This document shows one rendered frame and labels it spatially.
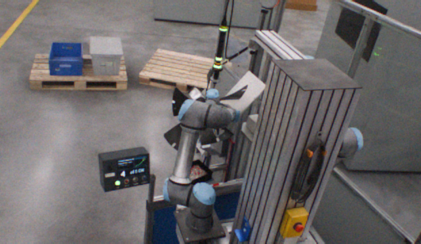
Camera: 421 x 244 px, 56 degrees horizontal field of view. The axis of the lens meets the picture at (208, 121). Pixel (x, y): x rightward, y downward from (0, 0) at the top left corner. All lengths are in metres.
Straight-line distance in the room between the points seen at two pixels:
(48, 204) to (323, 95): 2.85
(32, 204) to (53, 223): 0.30
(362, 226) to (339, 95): 1.50
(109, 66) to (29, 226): 2.55
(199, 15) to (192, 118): 6.34
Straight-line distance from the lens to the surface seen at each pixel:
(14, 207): 3.83
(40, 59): 5.97
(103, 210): 3.69
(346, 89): 1.49
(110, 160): 2.19
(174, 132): 2.87
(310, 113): 1.46
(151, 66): 5.87
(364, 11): 2.60
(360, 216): 2.83
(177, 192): 2.02
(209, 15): 8.20
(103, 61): 5.41
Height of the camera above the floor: 2.60
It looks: 32 degrees down
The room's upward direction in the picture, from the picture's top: 9 degrees clockwise
